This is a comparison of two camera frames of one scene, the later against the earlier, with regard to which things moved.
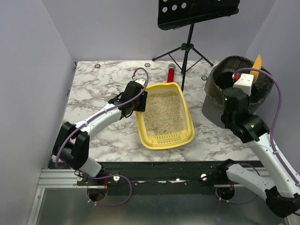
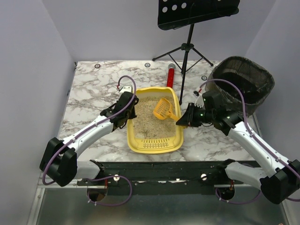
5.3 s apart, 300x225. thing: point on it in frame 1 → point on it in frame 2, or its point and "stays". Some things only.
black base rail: x=153 y=178 stays
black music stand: x=174 y=14 stays
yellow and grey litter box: x=187 y=134 → x=147 y=133
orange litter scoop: x=257 y=64 → x=163 y=110
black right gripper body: x=229 y=93 → x=191 y=116
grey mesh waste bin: x=220 y=78 stays
